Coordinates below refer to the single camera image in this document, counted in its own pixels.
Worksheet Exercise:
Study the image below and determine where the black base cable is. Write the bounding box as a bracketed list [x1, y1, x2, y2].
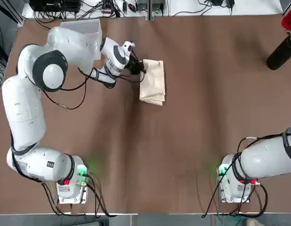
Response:
[85, 173, 118, 218]
[201, 173, 223, 218]

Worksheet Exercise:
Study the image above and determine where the black right base cable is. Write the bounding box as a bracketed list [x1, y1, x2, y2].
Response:
[201, 173, 223, 218]

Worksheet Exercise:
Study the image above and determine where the black power supply unit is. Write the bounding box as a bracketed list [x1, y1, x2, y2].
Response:
[153, 0, 165, 11]

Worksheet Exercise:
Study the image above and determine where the black table cable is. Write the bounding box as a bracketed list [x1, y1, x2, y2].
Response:
[33, 10, 61, 32]

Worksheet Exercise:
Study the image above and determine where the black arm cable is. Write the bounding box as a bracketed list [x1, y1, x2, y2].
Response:
[39, 53, 146, 111]
[232, 133, 291, 179]

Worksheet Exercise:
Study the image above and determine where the red rose bouquet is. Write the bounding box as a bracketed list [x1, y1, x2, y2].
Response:
[281, 3, 291, 46]

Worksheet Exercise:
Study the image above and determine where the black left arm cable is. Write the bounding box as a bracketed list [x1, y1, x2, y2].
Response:
[39, 53, 146, 111]

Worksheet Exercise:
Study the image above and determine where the black left base cable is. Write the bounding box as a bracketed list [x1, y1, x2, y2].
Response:
[85, 173, 118, 218]

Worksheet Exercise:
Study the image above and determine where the aluminium frame post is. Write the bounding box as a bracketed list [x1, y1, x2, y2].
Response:
[146, 0, 155, 21]

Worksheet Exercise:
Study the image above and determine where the aluminium frame rail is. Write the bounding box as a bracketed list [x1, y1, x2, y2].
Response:
[8, 0, 25, 27]

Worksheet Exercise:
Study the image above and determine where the black electronics box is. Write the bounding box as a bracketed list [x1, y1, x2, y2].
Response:
[29, 0, 81, 13]

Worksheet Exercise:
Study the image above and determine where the cream tablecloth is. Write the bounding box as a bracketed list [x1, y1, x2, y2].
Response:
[138, 59, 166, 106]

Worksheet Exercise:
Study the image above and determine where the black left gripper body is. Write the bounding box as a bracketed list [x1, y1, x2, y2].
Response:
[124, 58, 143, 76]

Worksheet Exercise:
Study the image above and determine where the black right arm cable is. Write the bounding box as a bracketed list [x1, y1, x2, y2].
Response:
[232, 133, 291, 179]

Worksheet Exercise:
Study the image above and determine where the clear plastic box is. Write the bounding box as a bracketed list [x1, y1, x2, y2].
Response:
[60, 18, 103, 61]

